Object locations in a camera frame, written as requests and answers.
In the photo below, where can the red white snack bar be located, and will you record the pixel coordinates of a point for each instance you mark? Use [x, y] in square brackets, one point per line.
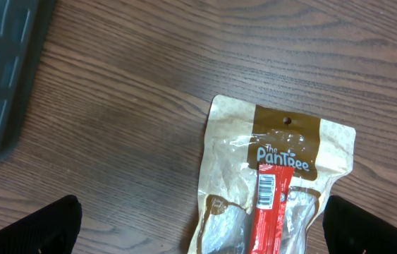
[272, 190]

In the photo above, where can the white brown snack wrapper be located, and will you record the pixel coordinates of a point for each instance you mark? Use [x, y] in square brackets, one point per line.
[241, 136]

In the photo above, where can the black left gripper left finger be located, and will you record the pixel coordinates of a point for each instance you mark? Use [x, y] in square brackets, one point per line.
[51, 230]

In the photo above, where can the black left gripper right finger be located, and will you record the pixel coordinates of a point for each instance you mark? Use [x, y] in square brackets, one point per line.
[350, 229]

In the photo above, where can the grey plastic mesh basket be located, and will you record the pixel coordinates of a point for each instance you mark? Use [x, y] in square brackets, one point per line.
[23, 29]

